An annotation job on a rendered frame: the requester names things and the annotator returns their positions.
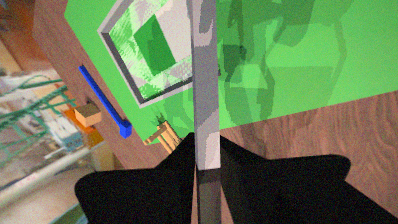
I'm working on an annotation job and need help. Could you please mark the green putting mat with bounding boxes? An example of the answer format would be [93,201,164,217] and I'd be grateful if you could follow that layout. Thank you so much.
[64,0,398,141]

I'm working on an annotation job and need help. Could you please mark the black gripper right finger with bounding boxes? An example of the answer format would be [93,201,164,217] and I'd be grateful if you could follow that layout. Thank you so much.
[220,135,351,224]

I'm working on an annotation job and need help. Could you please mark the tan cube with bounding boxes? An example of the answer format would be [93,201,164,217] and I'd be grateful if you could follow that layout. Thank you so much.
[74,103,102,128]

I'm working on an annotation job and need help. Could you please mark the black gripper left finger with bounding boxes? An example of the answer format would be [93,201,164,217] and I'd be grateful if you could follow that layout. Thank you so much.
[74,132,195,224]

